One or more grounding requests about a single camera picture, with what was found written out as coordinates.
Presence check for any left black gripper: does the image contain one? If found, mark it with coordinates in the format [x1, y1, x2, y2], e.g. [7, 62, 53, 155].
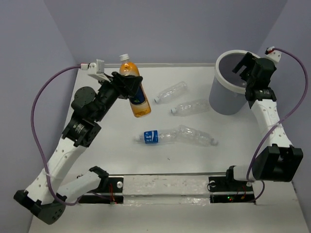
[94, 71, 143, 121]

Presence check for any orange juice bottle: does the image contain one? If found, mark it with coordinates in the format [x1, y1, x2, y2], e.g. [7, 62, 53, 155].
[119, 54, 151, 118]

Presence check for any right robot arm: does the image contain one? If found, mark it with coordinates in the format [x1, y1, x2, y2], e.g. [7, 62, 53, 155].
[224, 49, 303, 190]

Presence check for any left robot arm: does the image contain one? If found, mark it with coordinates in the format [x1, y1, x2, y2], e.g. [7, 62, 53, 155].
[14, 72, 143, 225]

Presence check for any grey round bin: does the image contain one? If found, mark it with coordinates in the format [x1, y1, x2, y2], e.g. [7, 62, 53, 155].
[209, 50, 271, 116]

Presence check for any clear bottle near bin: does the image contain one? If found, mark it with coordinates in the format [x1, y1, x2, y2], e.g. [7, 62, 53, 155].
[170, 99, 210, 117]

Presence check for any clear bottle far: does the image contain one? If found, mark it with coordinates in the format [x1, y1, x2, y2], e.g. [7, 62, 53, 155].
[154, 82, 188, 104]

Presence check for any blue label clear bottle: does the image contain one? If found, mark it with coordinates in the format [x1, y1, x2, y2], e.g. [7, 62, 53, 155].
[134, 129, 177, 145]

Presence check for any crushed clear bottle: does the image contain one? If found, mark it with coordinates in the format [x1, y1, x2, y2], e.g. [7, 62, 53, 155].
[176, 125, 218, 147]

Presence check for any white foam front panel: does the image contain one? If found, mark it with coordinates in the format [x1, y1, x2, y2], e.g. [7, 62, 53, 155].
[122, 175, 209, 197]

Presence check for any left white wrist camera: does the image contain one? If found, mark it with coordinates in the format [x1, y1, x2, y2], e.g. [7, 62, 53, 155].
[80, 59, 109, 81]

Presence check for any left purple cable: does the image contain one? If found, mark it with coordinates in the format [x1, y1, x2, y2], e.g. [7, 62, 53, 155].
[32, 65, 83, 206]

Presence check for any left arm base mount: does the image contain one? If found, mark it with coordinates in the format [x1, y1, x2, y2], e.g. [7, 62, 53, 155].
[79, 176, 124, 204]

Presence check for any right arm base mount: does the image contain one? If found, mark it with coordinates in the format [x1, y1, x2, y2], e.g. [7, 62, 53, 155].
[207, 176, 255, 203]

